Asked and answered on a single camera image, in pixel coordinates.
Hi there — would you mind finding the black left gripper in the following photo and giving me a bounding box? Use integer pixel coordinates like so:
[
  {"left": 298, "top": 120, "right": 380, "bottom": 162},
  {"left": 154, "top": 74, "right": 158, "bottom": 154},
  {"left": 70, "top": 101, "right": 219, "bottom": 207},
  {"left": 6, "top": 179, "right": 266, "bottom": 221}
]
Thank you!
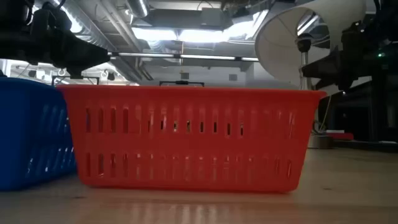
[{"left": 29, "top": 29, "right": 111, "bottom": 79}]

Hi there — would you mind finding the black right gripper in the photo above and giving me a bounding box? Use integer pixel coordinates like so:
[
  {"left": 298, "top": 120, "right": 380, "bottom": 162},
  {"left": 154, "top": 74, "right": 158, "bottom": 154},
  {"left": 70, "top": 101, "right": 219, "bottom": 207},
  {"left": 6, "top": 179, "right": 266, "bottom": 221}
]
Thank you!
[{"left": 301, "top": 46, "right": 374, "bottom": 91}]

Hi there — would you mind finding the lamp pole with black socket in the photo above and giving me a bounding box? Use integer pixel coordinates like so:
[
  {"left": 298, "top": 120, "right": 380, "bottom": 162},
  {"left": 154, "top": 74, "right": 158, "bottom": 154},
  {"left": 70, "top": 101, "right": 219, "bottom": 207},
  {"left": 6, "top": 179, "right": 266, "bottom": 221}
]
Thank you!
[{"left": 296, "top": 32, "right": 313, "bottom": 91}]

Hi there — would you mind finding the long LED light bar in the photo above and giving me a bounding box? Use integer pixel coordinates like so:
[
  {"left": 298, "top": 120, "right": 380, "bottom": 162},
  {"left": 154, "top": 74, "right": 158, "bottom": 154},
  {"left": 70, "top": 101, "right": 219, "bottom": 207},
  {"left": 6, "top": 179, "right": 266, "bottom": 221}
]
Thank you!
[{"left": 107, "top": 52, "right": 259, "bottom": 62}]

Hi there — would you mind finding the red flat object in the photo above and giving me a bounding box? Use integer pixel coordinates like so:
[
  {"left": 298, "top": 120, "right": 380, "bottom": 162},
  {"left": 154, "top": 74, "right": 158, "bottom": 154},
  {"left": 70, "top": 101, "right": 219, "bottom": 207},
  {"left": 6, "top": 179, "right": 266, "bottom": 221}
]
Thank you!
[{"left": 326, "top": 133, "right": 354, "bottom": 141}]

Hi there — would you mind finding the round metal lamp base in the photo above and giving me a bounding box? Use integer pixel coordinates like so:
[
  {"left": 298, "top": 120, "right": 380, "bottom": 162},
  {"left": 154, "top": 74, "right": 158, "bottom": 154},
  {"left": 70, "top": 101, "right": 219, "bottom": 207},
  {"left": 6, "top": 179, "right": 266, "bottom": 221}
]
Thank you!
[{"left": 307, "top": 134, "right": 334, "bottom": 149}]

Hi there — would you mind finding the blue plastic slotted basket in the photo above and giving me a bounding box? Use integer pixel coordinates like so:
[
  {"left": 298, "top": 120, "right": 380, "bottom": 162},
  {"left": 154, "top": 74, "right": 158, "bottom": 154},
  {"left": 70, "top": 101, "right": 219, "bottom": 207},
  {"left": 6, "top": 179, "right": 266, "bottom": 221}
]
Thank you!
[{"left": 0, "top": 77, "right": 78, "bottom": 191}]

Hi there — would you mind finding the orange-red plastic slotted basket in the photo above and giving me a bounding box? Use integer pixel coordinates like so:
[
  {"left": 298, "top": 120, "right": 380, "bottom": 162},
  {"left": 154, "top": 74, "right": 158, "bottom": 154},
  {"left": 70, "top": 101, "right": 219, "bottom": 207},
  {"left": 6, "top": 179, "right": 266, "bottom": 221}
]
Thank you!
[{"left": 57, "top": 84, "right": 328, "bottom": 194}]

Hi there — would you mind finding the bright ceiling light panel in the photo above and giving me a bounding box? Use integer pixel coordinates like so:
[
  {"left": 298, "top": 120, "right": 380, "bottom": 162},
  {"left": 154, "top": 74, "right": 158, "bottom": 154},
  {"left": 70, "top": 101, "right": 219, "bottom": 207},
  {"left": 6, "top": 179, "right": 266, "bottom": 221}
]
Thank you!
[{"left": 132, "top": 27, "right": 249, "bottom": 44}]

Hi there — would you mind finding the white lamp cable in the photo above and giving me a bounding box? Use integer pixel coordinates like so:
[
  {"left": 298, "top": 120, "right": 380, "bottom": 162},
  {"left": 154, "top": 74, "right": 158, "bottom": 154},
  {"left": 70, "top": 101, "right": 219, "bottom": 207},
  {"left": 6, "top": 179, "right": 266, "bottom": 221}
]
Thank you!
[{"left": 318, "top": 93, "right": 333, "bottom": 134}]

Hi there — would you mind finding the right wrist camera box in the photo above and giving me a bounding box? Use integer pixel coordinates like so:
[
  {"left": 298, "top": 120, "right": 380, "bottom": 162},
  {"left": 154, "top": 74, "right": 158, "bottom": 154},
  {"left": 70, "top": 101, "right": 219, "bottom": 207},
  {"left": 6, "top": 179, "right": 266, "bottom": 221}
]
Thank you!
[{"left": 340, "top": 21, "right": 364, "bottom": 50}]

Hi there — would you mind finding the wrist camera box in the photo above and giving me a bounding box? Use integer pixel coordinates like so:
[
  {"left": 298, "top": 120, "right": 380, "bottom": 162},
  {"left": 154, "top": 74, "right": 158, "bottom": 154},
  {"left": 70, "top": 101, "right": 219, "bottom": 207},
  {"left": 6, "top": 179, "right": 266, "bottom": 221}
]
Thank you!
[
  {"left": 32, "top": 1, "right": 73, "bottom": 32},
  {"left": 340, "top": 21, "right": 364, "bottom": 50}
]

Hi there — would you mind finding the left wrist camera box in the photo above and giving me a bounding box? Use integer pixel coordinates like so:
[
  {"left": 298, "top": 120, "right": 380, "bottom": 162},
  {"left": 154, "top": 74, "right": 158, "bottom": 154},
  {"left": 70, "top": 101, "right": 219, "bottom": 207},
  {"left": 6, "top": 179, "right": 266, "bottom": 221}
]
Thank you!
[{"left": 32, "top": 1, "right": 73, "bottom": 32}]

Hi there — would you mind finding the silver ceiling duct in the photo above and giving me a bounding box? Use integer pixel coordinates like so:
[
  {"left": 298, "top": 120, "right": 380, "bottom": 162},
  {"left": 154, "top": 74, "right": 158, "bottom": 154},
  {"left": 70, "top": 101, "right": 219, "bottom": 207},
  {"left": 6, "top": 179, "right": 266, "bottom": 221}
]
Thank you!
[{"left": 126, "top": 0, "right": 150, "bottom": 19}]

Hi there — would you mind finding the black rectangular frame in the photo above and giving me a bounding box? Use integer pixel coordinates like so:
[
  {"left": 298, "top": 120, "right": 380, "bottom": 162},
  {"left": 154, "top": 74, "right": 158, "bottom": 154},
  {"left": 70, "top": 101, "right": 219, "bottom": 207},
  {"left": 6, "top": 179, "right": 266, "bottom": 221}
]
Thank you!
[{"left": 159, "top": 80, "right": 205, "bottom": 87}]

